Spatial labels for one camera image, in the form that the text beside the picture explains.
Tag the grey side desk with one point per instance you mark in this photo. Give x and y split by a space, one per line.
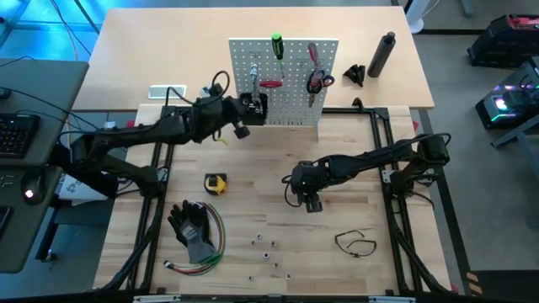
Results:
50 92

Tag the white round stand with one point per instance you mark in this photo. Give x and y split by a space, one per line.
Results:
419 17

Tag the black computer mouse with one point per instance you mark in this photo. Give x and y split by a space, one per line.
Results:
33 190

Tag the blue red scissors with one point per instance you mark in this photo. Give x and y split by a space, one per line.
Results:
316 82

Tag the yellow black tape measure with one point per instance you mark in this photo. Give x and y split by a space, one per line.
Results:
215 184

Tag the green black screwdriver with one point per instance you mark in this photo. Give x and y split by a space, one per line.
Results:
276 46

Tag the long chrome deep socket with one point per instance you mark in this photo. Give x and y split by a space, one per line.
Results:
259 110

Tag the black cylinder bottle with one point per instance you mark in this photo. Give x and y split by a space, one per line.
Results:
381 54

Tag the black angled bar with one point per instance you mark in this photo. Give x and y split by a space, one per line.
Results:
59 160

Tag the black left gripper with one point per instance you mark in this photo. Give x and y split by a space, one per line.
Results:
223 111

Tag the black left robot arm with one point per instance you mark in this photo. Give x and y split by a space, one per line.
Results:
126 134

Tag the black-framed safety glasses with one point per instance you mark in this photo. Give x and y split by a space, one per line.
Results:
356 255

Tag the black table clamp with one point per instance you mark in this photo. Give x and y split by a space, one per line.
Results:
358 103

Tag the white smartphone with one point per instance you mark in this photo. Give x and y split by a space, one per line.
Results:
158 91

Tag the black aluminium table frame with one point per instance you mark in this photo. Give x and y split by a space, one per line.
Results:
358 111

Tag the white printed sheet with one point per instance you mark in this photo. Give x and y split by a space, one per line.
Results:
71 187

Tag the black backlit keyboard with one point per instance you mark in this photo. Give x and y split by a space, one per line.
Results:
14 134

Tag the computer tower with RGB lights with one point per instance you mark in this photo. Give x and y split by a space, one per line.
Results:
505 101

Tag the white metal pegboard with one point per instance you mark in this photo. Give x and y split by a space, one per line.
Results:
295 54

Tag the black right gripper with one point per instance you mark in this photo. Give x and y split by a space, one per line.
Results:
313 205

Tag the grey round disc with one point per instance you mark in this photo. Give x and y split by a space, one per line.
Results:
205 90

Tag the black grey work glove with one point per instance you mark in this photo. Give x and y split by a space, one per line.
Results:
191 231

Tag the black plastic pegboard bin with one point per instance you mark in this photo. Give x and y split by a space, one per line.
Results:
261 120

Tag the black equipment case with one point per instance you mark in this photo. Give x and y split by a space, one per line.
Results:
501 38

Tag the light wooden desk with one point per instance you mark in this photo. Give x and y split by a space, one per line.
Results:
168 50

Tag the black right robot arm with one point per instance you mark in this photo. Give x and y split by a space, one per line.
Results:
379 157

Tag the black wedge-shaped part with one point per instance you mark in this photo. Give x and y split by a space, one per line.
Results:
355 75

